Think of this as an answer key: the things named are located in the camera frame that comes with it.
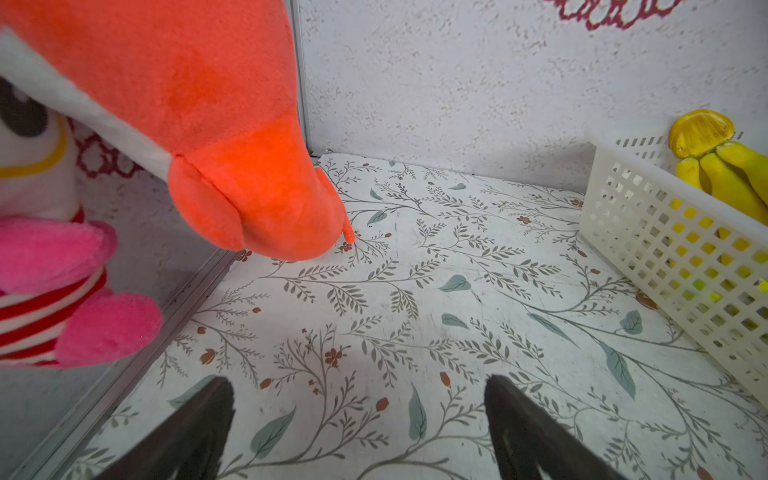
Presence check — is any white pink striped plush toy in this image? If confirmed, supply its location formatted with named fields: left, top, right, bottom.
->
left=1, top=80, right=163, bottom=368

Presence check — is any yellow banana bunch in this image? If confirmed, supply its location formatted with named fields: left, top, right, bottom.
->
left=668, top=109, right=767, bottom=225

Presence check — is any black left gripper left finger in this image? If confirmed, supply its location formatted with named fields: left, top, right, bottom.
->
left=97, top=377, right=235, bottom=480

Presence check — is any orange plush dinosaur toy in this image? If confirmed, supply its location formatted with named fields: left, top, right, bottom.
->
left=1, top=1, right=355, bottom=261

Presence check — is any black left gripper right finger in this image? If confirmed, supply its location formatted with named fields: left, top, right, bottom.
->
left=484, top=375, right=623, bottom=480

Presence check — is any white plastic lattice basket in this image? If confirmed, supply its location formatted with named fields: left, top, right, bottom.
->
left=580, top=127, right=767, bottom=404

